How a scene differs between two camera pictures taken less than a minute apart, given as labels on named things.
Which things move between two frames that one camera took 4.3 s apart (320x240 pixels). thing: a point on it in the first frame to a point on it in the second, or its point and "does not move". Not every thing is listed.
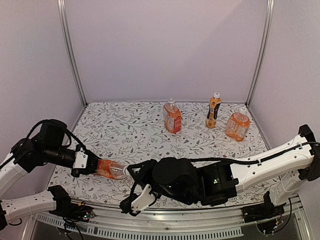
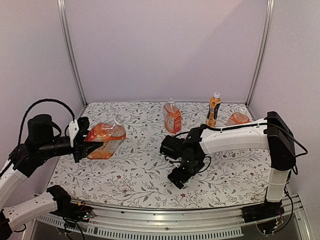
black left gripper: x=82 y=171 to x=81 y=145
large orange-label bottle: x=112 y=169 to x=112 y=135
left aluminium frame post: x=66 y=37 does not move
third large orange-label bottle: x=237 y=125 does not move
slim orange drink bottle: x=215 y=102 does not move
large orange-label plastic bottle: x=173 y=118 does not move
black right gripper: x=143 y=173 to x=182 y=178
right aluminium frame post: x=267 y=27 does not move
